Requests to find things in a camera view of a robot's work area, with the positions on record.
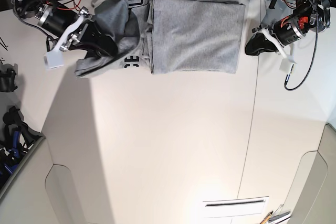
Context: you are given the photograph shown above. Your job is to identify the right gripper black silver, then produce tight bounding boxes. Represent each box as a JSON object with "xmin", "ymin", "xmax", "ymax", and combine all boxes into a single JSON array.
[{"xmin": 36, "ymin": 5, "xmax": 118, "ymax": 58}]

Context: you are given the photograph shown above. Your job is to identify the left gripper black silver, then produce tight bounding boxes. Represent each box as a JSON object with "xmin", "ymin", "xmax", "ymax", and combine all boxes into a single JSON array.
[{"xmin": 245, "ymin": 16, "xmax": 309, "ymax": 56}]

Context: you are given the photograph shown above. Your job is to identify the grey T-shirt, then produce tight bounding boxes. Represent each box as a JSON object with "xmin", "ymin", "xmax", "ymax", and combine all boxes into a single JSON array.
[{"xmin": 75, "ymin": 0, "xmax": 245, "ymax": 78}]

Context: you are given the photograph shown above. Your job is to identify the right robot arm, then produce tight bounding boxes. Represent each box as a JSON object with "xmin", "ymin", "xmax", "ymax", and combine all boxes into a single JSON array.
[{"xmin": 10, "ymin": 0, "xmax": 118, "ymax": 59}]

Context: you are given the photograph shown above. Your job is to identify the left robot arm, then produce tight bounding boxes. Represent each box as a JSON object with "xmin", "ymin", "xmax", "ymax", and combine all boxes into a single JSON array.
[{"xmin": 245, "ymin": 0, "xmax": 330, "ymax": 56}]

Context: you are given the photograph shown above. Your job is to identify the black thin sticks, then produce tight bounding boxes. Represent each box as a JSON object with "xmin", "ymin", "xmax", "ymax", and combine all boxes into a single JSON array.
[{"xmin": 0, "ymin": 37, "xmax": 8, "ymax": 51}]

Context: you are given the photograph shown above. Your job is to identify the black cup holder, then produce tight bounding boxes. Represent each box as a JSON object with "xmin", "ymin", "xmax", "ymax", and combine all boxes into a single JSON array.
[{"xmin": 1, "ymin": 64, "xmax": 17, "ymax": 93}]

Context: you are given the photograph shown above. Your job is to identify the black and blue tool pile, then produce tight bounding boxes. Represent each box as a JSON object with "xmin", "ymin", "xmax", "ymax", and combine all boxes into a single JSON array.
[{"xmin": 1, "ymin": 106, "xmax": 43, "ymax": 185}]

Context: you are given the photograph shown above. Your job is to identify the pens at bottom edge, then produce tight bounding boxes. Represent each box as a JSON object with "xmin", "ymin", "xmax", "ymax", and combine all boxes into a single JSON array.
[{"xmin": 260, "ymin": 204, "xmax": 291, "ymax": 224}]

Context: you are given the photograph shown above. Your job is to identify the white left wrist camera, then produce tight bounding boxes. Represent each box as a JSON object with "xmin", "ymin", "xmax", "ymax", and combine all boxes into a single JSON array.
[{"xmin": 254, "ymin": 27, "xmax": 297, "ymax": 74}]

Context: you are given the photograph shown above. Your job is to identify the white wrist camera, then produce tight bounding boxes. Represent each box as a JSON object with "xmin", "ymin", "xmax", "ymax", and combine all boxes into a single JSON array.
[
  {"xmin": 254, "ymin": 27, "xmax": 297, "ymax": 74},
  {"xmin": 44, "ymin": 14, "xmax": 85, "ymax": 69}
]

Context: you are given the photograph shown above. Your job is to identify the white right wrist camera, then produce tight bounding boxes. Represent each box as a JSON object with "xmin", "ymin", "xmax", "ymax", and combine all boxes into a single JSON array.
[{"xmin": 44, "ymin": 14, "xmax": 85, "ymax": 69}]

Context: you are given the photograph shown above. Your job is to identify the black braided camera cable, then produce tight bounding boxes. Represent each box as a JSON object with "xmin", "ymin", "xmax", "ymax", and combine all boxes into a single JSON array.
[{"xmin": 283, "ymin": 0, "xmax": 322, "ymax": 91}]

